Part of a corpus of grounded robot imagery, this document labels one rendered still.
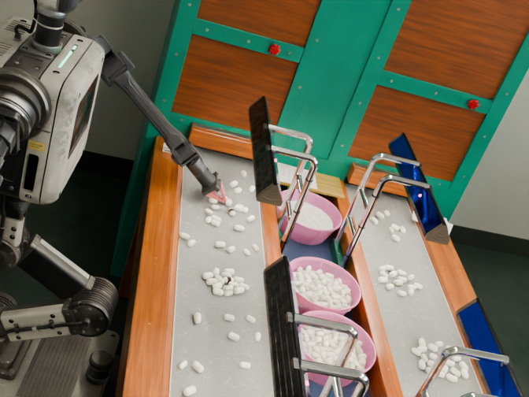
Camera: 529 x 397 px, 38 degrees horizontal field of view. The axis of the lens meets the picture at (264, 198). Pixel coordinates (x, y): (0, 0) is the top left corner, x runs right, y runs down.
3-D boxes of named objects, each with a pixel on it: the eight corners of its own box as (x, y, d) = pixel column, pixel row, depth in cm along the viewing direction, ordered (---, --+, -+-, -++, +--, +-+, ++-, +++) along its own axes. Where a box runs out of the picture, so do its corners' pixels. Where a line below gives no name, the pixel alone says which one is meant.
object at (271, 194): (256, 201, 231) (263, 181, 227) (247, 109, 283) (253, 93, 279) (281, 207, 232) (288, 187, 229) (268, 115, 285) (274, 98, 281)
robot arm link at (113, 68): (80, 48, 256) (104, 30, 255) (107, 81, 259) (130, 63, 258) (53, 50, 212) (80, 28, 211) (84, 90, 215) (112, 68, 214)
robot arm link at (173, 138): (95, 72, 252) (121, 52, 251) (96, 68, 257) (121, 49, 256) (177, 168, 268) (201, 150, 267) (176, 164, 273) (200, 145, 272)
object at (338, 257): (336, 279, 275) (382, 176, 253) (329, 246, 292) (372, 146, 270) (385, 289, 279) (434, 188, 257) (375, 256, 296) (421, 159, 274)
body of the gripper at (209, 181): (219, 174, 281) (208, 159, 277) (220, 188, 272) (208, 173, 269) (205, 183, 282) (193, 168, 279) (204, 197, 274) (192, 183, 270)
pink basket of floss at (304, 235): (304, 257, 280) (312, 237, 275) (254, 217, 293) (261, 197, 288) (346, 240, 299) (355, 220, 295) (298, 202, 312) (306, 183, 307)
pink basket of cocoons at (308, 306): (297, 334, 243) (307, 312, 238) (264, 279, 262) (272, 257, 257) (364, 328, 256) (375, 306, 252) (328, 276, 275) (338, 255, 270)
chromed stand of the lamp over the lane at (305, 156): (229, 256, 267) (268, 147, 245) (227, 223, 284) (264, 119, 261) (280, 267, 271) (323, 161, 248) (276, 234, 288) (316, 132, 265)
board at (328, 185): (265, 180, 300) (266, 178, 300) (263, 161, 313) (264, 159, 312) (343, 199, 307) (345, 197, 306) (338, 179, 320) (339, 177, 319)
